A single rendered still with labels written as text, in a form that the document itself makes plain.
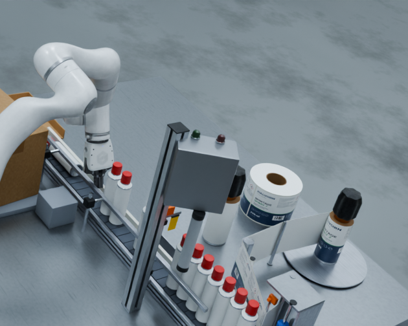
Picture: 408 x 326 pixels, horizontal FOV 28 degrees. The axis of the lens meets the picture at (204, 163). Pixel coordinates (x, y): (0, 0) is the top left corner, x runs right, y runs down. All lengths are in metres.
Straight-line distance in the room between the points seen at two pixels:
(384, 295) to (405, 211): 2.26
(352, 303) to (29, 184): 1.17
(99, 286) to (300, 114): 3.36
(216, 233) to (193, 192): 0.58
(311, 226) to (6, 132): 1.12
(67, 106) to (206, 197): 0.46
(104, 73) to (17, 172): 0.56
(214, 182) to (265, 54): 4.32
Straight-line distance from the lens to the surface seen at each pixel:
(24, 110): 2.31
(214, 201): 2.24
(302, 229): 2.82
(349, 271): 2.92
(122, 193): 2.70
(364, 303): 2.84
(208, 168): 2.17
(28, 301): 2.54
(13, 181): 2.80
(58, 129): 3.28
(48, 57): 2.32
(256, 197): 2.94
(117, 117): 3.47
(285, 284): 2.34
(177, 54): 6.06
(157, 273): 2.64
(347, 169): 5.31
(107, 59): 2.39
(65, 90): 2.29
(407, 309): 2.90
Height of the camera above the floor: 2.60
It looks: 32 degrees down
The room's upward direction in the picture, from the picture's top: 16 degrees clockwise
